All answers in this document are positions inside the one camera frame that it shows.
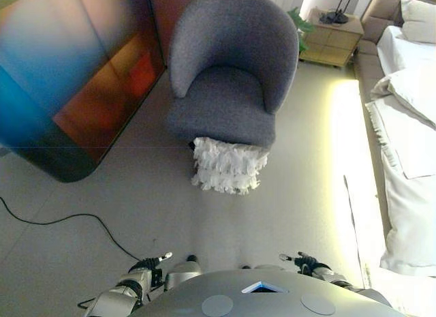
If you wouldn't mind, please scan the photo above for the black floor cable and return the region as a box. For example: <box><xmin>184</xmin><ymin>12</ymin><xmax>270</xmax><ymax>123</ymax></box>
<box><xmin>0</xmin><ymin>196</ymin><xmax>141</xmax><ymax>262</ymax></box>

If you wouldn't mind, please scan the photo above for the grey robot torso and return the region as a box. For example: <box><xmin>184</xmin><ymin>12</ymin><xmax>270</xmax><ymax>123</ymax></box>
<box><xmin>131</xmin><ymin>269</ymin><xmax>408</xmax><ymax>317</ymax></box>

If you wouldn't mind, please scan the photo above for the black lamp base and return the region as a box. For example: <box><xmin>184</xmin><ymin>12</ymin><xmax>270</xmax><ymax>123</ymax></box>
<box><xmin>319</xmin><ymin>0</ymin><xmax>357</xmax><ymax>25</ymax></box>

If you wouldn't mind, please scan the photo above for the bed with white linens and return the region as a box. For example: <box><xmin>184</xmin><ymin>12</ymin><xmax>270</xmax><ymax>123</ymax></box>
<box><xmin>352</xmin><ymin>0</ymin><xmax>436</xmax><ymax>311</ymax></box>

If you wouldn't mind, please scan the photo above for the white pillow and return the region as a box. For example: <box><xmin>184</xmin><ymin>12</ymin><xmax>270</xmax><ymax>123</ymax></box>
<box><xmin>400</xmin><ymin>0</ymin><xmax>436</xmax><ymax>45</ymax></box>

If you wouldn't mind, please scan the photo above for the glossy reflective cabinet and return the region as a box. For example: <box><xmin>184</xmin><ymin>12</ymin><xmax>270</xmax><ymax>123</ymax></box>
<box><xmin>0</xmin><ymin>0</ymin><xmax>168</xmax><ymax>184</ymax></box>

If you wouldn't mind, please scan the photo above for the white feathered cushion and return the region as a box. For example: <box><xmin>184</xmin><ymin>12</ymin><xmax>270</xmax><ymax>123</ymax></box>
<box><xmin>190</xmin><ymin>136</ymin><xmax>270</xmax><ymax>196</ymax></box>

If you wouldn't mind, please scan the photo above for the green plant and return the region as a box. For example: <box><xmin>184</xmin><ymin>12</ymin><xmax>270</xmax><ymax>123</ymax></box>
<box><xmin>287</xmin><ymin>7</ymin><xmax>316</xmax><ymax>52</ymax></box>

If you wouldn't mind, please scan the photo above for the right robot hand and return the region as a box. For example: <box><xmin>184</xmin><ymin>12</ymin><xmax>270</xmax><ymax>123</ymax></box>
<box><xmin>279</xmin><ymin>251</ymin><xmax>323</xmax><ymax>273</ymax></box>

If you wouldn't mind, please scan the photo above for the white duvet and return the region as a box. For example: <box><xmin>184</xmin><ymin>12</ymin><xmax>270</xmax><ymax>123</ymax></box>
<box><xmin>364</xmin><ymin>25</ymin><xmax>436</xmax><ymax>277</ymax></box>

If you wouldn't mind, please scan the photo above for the wooden bedside table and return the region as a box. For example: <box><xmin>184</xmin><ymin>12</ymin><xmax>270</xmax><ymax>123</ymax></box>
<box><xmin>298</xmin><ymin>7</ymin><xmax>365</xmax><ymax>70</ymax></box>

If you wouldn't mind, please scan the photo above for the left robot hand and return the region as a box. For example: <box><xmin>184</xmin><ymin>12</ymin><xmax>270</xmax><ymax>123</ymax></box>
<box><xmin>128</xmin><ymin>252</ymin><xmax>174</xmax><ymax>273</ymax></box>

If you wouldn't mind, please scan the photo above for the grey upholstered armchair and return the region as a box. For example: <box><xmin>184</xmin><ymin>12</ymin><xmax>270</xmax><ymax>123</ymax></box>
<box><xmin>166</xmin><ymin>0</ymin><xmax>300</xmax><ymax>151</ymax></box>

